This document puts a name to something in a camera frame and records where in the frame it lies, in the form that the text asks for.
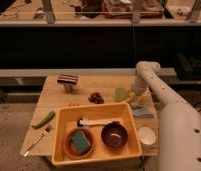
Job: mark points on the yellow plastic bin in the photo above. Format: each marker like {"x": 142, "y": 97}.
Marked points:
{"x": 66, "y": 124}

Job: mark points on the blue grey cloth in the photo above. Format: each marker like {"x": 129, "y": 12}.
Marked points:
{"x": 140, "y": 111}

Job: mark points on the purple bowl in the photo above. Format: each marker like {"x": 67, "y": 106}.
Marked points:
{"x": 114, "y": 135}

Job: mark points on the small orange object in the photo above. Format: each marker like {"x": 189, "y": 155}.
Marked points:
{"x": 71, "y": 104}

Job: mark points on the orange bowl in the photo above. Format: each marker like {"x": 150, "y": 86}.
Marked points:
{"x": 69, "y": 148}

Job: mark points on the green sponge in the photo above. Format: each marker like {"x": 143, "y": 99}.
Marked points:
{"x": 80, "y": 141}

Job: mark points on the dark red grapes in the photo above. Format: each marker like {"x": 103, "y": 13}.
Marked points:
{"x": 96, "y": 98}

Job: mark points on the striped block on stand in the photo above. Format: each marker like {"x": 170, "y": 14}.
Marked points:
{"x": 68, "y": 81}

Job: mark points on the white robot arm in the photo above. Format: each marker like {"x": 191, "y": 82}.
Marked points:
{"x": 179, "y": 122}

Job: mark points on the green cucumber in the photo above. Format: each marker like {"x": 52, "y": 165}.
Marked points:
{"x": 45, "y": 120}

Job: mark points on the wooden table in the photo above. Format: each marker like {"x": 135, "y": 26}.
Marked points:
{"x": 53, "y": 96}

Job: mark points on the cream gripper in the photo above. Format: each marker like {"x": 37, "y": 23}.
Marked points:
{"x": 138, "y": 87}

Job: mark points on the yellow banana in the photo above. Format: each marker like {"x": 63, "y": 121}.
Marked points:
{"x": 129, "y": 99}

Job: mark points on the green pear toy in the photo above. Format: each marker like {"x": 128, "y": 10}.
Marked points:
{"x": 120, "y": 94}

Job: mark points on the silver fork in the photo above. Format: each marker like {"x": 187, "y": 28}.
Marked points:
{"x": 45, "y": 132}

